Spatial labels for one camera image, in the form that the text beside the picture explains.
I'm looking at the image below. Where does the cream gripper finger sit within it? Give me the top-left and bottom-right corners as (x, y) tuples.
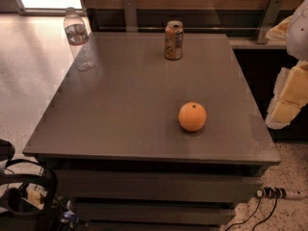
(266, 16), (292, 41)
(266, 64), (308, 129)

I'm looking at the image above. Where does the orange fruit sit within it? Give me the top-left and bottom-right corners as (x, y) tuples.
(178, 102), (207, 132)

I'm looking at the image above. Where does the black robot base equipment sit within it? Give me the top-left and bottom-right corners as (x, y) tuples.
(0, 140), (73, 231)

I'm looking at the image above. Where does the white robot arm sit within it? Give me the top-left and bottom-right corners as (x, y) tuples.
(266, 0), (308, 129)

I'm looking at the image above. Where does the clear plastic water bottle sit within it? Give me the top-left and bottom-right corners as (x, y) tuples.
(64, 7), (94, 71)

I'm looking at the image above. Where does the white power strip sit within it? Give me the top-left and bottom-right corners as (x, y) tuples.
(256, 186), (307, 200)

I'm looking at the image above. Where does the orange soda can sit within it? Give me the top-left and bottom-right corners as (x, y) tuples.
(165, 20), (184, 61)

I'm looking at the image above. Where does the grey drawer cabinet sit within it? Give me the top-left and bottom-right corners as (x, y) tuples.
(25, 33), (280, 231)

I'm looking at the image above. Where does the right metal shelf bracket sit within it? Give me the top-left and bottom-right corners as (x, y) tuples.
(254, 0), (284, 44)

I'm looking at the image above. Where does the metal shelf bracket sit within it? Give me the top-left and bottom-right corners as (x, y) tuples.
(254, 0), (284, 44)
(123, 0), (138, 33)

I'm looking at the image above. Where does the black cable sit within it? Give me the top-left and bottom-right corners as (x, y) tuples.
(251, 196), (279, 231)
(224, 195), (263, 231)

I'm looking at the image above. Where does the left metal shelf bracket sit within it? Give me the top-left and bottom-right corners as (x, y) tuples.
(123, 0), (138, 33)

